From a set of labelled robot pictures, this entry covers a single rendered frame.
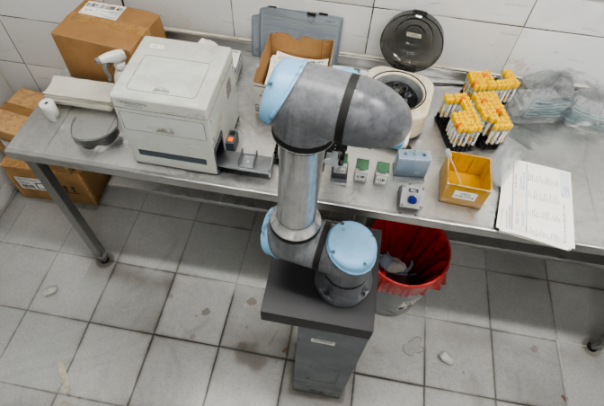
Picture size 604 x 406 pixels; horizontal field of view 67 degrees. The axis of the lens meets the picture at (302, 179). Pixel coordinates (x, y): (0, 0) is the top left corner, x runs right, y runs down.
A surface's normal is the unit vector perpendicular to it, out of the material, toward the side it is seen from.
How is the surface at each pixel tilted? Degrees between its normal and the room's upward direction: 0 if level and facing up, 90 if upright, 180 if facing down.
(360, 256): 9
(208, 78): 0
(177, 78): 0
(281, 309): 4
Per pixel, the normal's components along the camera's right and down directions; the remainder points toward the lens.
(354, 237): 0.15, -0.50
